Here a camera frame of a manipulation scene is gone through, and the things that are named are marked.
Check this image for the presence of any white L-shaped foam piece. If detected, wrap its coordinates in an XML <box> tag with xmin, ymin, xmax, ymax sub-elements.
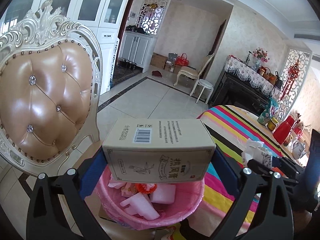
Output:
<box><xmin>120</xmin><ymin>193</ymin><xmax>160</xmax><ymax>220</ymax></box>

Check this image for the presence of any orange foam net large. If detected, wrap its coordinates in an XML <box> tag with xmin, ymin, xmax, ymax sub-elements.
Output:
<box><xmin>135</xmin><ymin>183</ymin><xmax>157</xmax><ymax>194</ymax></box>

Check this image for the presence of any white foam block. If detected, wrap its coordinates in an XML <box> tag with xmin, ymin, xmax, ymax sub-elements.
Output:
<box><xmin>150</xmin><ymin>184</ymin><xmax>176</xmax><ymax>204</ymax></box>

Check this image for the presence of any beige cardboard box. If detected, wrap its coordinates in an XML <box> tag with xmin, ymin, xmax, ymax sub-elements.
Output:
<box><xmin>102</xmin><ymin>119</ymin><xmax>216</xmax><ymax>184</ymax></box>

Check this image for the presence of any pink lined trash bin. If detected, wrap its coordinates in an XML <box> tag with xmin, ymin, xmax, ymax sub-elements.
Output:
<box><xmin>95</xmin><ymin>167</ymin><xmax>204</xmax><ymax>230</ymax></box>

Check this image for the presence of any white porcelain teapot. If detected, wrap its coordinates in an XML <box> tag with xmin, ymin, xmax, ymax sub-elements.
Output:
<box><xmin>292</xmin><ymin>138</ymin><xmax>306</xmax><ymax>160</ymax></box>

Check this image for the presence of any red thermos jug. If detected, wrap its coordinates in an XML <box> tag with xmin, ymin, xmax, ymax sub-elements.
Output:
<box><xmin>273</xmin><ymin>114</ymin><xmax>295</xmax><ymax>145</ymax></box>

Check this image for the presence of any yellow lid jar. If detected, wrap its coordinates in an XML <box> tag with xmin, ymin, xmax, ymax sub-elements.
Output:
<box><xmin>267</xmin><ymin>117</ymin><xmax>279</xmax><ymax>132</ymax></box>

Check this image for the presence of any teal snack bag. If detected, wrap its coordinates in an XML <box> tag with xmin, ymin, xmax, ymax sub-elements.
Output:
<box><xmin>257</xmin><ymin>98</ymin><xmax>279</xmax><ymax>126</ymax></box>

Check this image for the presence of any striped colourful tablecloth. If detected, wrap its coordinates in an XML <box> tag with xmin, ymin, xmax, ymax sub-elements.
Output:
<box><xmin>187</xmin><ymin>106</ymin><xmax>293</xmax><ymax>236</ymax></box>

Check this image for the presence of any black handbag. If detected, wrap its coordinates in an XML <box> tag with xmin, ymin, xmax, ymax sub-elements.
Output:
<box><xmin>274</xmin><ymin>71</ymin><xmax>283</xmax><ymax>90</ymax></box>

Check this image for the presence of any red Chinese knot ornament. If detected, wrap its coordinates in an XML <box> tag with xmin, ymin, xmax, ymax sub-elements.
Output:
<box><xmin>280</xmin><ymin>59</ymin><xmax>300</xmax><ymax>100</ymax></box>

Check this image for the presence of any black piano with lace cover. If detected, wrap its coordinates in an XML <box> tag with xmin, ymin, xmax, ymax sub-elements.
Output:
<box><xmin>209</xmin><ymin>55</ymin><xmax>280</xmax><ymax>116</ymax></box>

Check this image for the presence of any pink flower vase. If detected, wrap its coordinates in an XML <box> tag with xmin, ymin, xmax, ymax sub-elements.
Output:
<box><xmin>253</xmin><ymin>47</ymin><xmax>270</xmax><ymax>70</ymax></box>

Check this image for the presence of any white round stool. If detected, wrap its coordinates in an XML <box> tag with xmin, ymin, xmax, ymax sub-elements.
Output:
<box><xmin>189</xmin><ymin>79</ymin><xmax>214</xmax><ymax>104</ymax></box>

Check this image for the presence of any ornate leather dining chair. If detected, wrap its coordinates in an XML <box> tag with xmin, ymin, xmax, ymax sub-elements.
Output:
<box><xmin>1</xmin><ymin>0</ymin><xmax>103</xmax><ymax>177</ymax></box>

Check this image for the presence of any cream side chair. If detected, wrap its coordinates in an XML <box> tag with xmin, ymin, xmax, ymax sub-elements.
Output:
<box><xmin>174</xmin><ymin>53</ymin><xmax>215</xmax><ymax>86</ymax></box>

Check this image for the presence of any red handbag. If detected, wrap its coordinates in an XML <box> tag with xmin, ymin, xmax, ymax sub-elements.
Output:
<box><xmin>175</xmin><ymin>53</ymin><xmax>189</xmax><ymax>66</ymax></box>

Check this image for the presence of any blue white patterned panel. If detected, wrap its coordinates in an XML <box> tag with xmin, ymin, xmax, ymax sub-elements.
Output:
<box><xmin>107</xmin><ymin>38</ymin><xmax>120</xmax><ymax>91</ymax></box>

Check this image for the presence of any cardboard box on floor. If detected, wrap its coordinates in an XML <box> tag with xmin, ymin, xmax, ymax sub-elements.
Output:
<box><xmin>150</xmin><ymin>53</ymin><xmax>168</xmax><ymax>69</ymax></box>

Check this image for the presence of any white shoe cabinet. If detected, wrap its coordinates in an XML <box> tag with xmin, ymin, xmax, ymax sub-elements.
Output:
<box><xmin>119</xmin><ymin>31</ymin><xmax>157</xmax><ymax>73</ymax></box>

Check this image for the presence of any white glass door cabinet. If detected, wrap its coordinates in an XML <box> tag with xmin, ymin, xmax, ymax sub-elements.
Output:
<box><xmin>1</xmin><ymin>0</ymin><xmax>128</xmax><ymax>94</ymax></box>

